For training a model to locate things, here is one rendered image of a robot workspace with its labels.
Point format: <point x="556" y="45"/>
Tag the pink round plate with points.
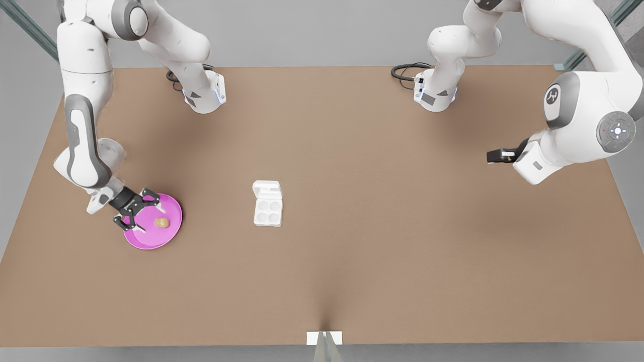
<point x="163" y="236"/>

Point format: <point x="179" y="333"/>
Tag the white egg box lid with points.
<point x="266" y="189"/>

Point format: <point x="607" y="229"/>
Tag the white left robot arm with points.
<point x="583" y="100"/>

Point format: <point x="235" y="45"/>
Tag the brown egg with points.
<point x="161" y="222"/>

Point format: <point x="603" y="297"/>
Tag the silver frame post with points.
<point x="30" y="29"/>
<point x="593" y="37"/>
<point x="324" y="342"/>

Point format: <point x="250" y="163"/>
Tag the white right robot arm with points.
<point x="85" y="75"/>

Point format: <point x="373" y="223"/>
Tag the white egg box base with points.
<point x="268" y="212"/>

